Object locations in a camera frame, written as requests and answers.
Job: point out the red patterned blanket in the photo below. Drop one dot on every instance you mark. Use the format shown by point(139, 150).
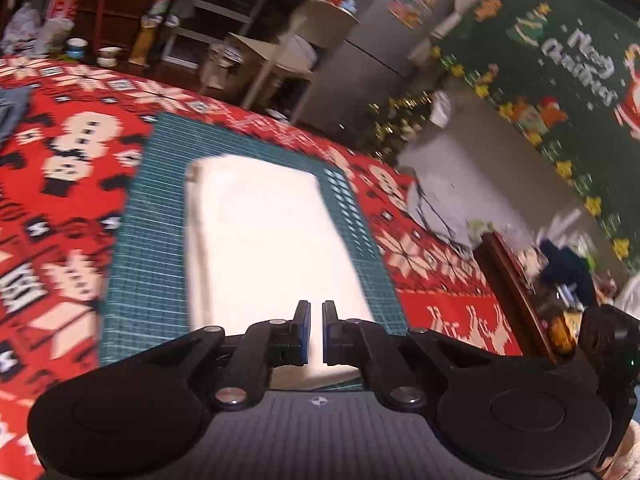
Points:
point(50, 210)

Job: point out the white paper sheet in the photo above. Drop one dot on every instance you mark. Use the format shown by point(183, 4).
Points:
point(441, 107)

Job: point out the cream chair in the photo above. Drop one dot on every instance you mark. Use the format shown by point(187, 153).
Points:
point(320, 25)

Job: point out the white ceramic bowl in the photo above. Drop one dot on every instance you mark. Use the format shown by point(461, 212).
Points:
point(109, 56)

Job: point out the blue ceramic bowl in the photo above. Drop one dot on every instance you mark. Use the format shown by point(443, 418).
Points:
point(77, 49)

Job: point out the white plastic bag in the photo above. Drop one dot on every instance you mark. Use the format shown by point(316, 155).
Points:
point(20, 30)

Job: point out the wooden drawer cabinet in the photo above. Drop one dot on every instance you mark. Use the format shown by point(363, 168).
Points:
point(125, 10)

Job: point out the green cutting mat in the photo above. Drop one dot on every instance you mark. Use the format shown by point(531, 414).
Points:
point(150, 235)

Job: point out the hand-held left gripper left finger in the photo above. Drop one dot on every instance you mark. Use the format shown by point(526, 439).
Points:
point(301, 332)

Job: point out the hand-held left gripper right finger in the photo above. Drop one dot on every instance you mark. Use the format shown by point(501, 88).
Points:
point(327, 332)

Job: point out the small Christmas tree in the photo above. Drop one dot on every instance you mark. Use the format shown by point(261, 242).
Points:
point(395, 130)

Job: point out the person's right forearm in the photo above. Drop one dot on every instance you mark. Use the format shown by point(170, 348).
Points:
point(627, 460)

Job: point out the green Christmas wall banner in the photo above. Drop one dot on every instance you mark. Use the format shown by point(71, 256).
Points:
point(575, 125)

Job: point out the white metal rack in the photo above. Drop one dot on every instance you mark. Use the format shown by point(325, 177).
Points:
point(215, 15)

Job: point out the white knit vest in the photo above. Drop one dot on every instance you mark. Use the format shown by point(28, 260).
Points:
point(265, 240)

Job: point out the red white box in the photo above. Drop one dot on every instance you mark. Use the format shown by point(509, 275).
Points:
point(64, 4)

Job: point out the dark wooden side table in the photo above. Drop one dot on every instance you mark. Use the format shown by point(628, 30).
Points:
point(505, 280)

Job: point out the yellow paper bag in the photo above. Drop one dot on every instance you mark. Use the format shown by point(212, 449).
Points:
point(144, 40)

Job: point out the silver refrigerator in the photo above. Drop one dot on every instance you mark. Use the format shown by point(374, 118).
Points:
point(370, 60)

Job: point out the blue denim jeans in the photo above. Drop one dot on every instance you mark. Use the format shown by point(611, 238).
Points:
point(12, 110)

